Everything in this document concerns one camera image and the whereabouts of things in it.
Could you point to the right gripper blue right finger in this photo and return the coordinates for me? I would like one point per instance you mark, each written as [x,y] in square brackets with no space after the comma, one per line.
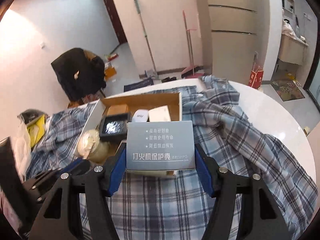
[206,168]

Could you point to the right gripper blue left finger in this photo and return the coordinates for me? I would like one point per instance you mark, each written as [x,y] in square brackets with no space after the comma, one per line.
[117,171]

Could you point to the grey lighter case box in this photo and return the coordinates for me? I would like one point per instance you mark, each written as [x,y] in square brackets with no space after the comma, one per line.
[160,146]

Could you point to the black square display frame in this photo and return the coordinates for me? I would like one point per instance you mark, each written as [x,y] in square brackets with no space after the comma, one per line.
[113,128]

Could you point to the white remote control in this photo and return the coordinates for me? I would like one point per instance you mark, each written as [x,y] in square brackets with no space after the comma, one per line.
[140,115]

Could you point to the round cream cartoon tin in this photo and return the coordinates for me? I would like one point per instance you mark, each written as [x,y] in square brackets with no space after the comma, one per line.
[90,147]

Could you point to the blue plaid cloth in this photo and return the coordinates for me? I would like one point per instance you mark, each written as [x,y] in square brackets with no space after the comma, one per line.
[178,208]

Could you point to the shallow cardboard box tray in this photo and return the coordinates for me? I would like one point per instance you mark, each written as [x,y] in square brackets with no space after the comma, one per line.
[135,102]

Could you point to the white plastic bag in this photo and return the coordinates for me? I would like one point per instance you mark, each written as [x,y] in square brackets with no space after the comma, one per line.
[22,150]

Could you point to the white square charger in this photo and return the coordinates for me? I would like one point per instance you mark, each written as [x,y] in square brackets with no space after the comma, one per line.
[159,114]

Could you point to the yellow package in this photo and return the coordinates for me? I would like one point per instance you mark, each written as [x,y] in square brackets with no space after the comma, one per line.
[36,129]

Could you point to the grey bag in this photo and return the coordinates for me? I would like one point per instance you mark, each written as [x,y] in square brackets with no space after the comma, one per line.
[30,115]

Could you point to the dark floor mat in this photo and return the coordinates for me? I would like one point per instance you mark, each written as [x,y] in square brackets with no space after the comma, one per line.
[140,84]

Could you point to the orange box on floor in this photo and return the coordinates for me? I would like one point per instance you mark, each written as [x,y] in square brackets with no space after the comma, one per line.
[109,72]

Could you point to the red cardboard box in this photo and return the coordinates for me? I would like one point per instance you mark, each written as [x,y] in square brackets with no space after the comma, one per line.
[256,76]

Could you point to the chair with black jacket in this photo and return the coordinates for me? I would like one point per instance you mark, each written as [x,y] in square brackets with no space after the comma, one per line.
[80,73]

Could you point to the patterned floor mat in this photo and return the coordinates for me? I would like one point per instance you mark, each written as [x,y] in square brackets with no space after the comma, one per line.
[287,90]

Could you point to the beige sink cabinet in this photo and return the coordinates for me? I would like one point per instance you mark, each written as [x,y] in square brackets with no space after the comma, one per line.
[292,50]

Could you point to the beige refrigerator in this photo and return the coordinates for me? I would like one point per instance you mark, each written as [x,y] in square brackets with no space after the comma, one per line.
[228,31]

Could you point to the dark red door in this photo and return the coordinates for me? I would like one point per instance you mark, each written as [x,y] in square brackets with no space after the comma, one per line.
[116,23]

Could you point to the silver mop handle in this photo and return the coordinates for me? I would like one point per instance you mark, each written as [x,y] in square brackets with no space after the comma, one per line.
[153,72]

